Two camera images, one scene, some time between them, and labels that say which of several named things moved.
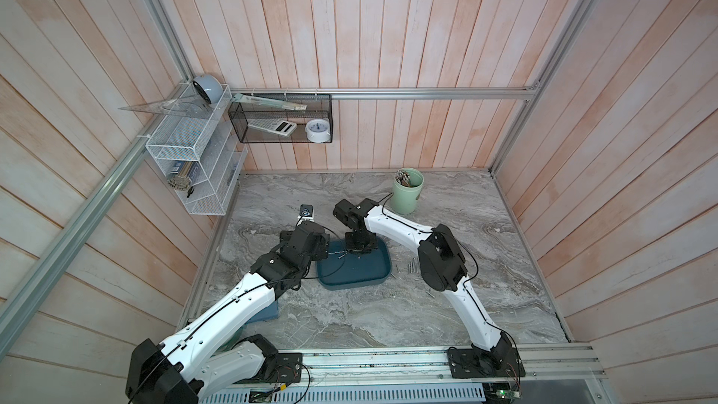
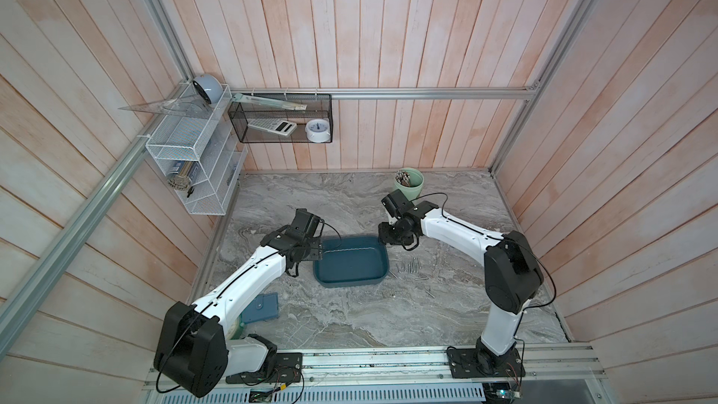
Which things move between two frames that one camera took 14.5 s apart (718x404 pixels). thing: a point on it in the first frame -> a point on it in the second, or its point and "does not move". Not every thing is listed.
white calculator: x=274 y=125 does not move
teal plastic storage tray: x=343 y=269 does not move
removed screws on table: x=412 y=267 does not move
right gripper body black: x=358 y=245 -> x=393 y=234
